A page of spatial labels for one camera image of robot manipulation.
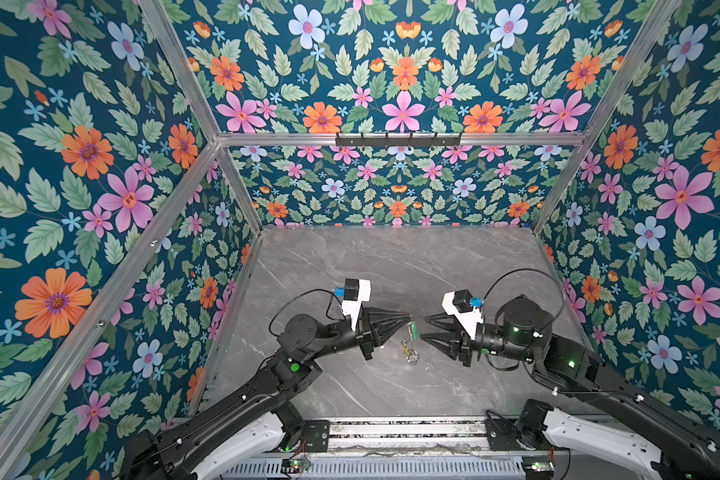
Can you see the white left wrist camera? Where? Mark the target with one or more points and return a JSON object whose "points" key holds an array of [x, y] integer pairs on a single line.
{"points": [[352, 295]]}

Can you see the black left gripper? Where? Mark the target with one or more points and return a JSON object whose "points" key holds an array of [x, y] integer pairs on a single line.
{"points": [[366, 333]]}

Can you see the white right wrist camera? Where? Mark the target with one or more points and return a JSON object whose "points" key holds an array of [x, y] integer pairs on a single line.
{"points": [[466, 309]]}

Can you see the metal keyring with red handle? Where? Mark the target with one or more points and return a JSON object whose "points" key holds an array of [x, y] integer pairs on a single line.
{"points": [[408, 335]]}

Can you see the black wall hook rail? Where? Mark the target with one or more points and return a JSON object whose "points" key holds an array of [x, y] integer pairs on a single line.
{"points": [[383, 140]]}

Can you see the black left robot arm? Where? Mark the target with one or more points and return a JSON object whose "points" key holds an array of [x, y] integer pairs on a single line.
{"points": [[259, 416]]}

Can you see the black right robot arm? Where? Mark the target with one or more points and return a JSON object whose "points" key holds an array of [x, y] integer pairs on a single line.
{"points": [[656, 443]]}

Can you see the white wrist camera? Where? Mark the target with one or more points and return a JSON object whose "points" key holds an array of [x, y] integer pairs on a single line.
{"points": [[352, 295], [466, 309]]}

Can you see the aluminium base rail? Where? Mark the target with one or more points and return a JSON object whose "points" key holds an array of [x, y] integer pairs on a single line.
{"points": [[425, 448]]}

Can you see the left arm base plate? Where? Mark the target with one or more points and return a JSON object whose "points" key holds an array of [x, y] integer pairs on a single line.
{"points": [[314, 438]]}

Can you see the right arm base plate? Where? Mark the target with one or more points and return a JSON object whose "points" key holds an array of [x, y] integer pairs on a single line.
{"points": [[505, 434]]}

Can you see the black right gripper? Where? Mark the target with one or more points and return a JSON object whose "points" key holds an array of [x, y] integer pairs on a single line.
{"points": [[457, 345]]}

